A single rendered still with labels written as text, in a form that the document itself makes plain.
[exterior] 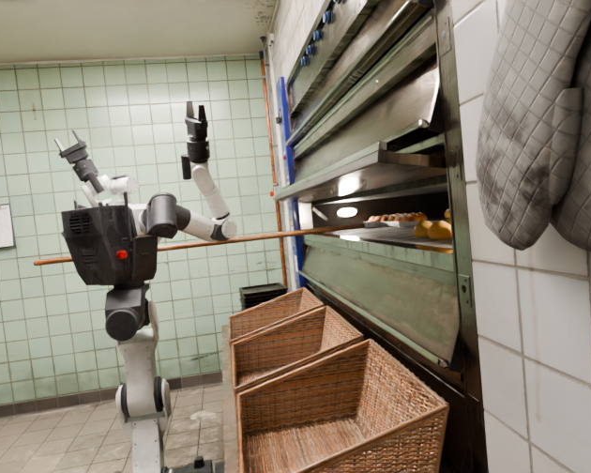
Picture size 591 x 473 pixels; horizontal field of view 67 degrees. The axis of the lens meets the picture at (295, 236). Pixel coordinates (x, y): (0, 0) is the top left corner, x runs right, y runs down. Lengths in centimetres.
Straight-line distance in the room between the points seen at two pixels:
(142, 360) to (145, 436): 30
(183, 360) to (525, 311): 318
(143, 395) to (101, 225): 70
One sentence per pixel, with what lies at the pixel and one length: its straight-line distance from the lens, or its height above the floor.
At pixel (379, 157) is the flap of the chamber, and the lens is 95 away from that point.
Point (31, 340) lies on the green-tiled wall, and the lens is 395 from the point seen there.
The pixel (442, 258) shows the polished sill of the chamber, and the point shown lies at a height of 117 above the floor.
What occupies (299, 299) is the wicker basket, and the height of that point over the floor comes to 78.
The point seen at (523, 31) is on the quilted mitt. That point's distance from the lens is 69.
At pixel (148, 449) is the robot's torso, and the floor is 43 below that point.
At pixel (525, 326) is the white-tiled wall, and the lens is 85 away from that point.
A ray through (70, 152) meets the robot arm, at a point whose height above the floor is 166.
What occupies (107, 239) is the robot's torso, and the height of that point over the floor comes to 127.
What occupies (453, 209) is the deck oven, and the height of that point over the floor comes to 128.
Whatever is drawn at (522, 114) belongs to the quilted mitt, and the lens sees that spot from 67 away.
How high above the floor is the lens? 130
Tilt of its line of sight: 3 degrees down
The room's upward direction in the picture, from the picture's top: 6 degrees counter-clockwise
